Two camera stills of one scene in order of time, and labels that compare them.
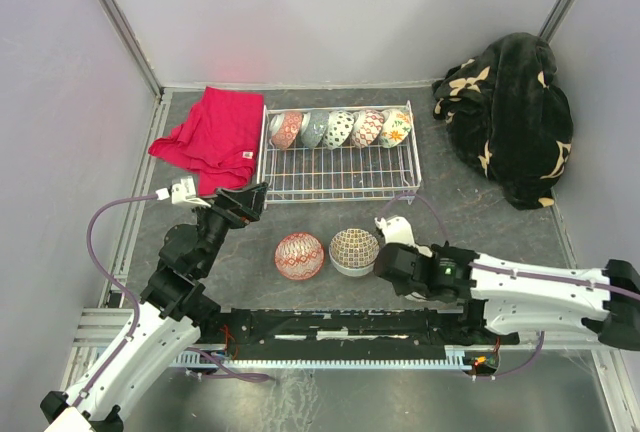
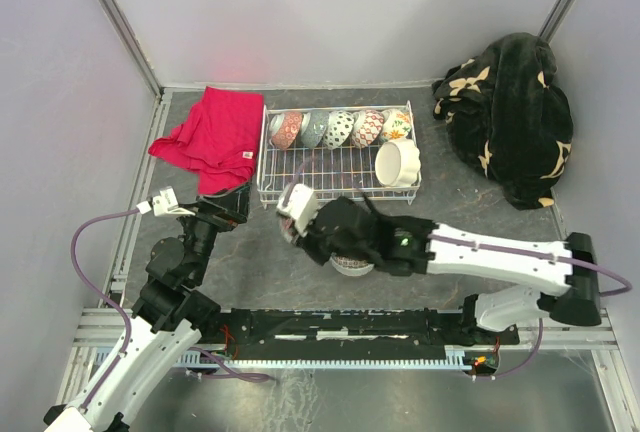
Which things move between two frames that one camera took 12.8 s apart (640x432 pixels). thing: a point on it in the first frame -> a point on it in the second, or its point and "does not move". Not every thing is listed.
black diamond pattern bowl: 338,125 does not move
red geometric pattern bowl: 299,256 -> 287,227
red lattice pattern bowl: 366,126 does not move
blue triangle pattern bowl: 313,127 does not move
